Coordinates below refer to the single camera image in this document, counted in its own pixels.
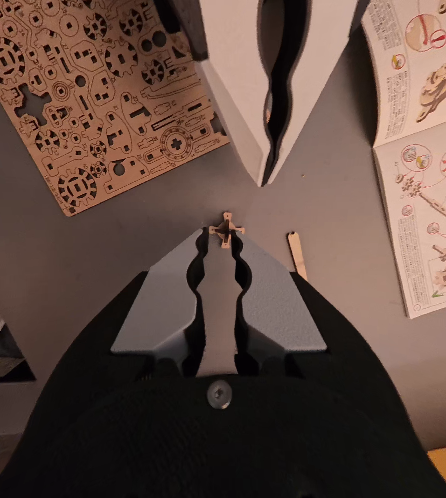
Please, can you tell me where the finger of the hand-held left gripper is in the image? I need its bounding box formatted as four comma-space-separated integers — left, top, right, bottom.
266, 0, 359, 185
200, 0, 276, 187

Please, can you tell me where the small wooden cross-shaped part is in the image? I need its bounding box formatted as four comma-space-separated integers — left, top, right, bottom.
208, 212, 246, 250

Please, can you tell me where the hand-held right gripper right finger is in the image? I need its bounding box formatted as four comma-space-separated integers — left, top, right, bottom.
232, 234, 329, 375

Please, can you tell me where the small flat wooden stick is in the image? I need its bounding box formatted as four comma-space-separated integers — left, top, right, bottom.
287, 231, 308, 281

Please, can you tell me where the laser-cut wooden parts sheet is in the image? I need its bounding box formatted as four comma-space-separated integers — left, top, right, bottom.
0, 0, 231, 217

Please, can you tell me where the open instruction booklet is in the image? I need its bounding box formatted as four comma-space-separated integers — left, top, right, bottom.
361, 0, 446, 320

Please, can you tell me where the dark object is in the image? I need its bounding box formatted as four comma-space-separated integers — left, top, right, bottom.
0, 323, 36, 384

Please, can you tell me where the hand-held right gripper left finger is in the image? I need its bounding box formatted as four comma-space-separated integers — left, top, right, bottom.
110, 227, 212, 377

